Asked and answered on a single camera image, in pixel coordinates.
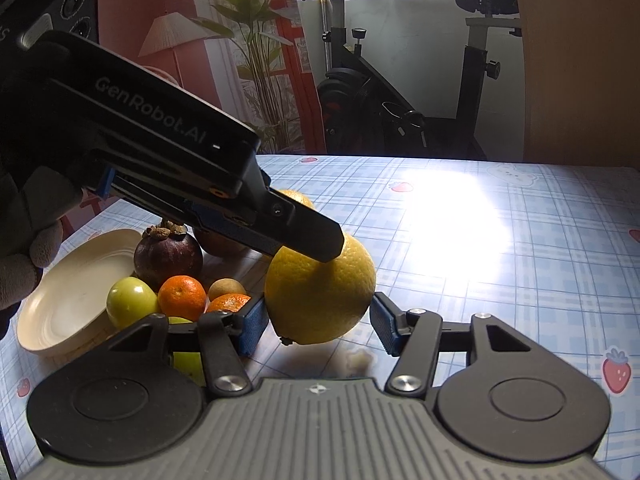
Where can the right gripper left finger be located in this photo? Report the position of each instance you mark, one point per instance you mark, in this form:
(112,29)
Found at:
(221,339)

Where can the blue plaid strawberry tablecloth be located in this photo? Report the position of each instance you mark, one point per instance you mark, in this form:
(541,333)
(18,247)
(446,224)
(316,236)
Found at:
(550,250)

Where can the dark purple mangosteen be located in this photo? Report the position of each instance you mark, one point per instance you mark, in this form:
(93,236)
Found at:
(166,250)

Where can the red apple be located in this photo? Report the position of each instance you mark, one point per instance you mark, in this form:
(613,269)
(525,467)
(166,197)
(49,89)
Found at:
(217,245)

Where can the wooden wardrobe panel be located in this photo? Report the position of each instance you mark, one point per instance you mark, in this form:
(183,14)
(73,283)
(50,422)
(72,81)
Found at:
(581,62)

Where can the green apple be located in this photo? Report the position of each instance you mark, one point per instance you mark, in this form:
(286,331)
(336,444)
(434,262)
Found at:
(128,301)
(189,364)

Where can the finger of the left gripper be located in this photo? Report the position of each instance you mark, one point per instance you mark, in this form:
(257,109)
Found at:
(299,227)
(211,220)

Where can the black exercise bike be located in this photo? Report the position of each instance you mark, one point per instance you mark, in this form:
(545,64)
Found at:
(418,46)

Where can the printed room backdrop poster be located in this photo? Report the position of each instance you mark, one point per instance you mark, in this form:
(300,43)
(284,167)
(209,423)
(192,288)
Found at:
(248,57)

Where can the large yellow lemon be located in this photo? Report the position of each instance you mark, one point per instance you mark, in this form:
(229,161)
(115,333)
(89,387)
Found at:
(310,302)

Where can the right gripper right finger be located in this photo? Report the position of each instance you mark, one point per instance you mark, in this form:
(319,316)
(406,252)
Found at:
(417,337)

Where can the small brown longan fruit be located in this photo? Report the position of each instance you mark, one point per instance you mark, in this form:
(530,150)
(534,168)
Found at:
(225,286)

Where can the cream round plate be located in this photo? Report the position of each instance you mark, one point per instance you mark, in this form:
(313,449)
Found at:
(67,311)

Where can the small orange tangerine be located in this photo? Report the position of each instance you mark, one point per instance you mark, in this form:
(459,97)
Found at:
(183,297)

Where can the grey gloved left hand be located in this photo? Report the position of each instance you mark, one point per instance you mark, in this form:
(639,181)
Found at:
(31,232)

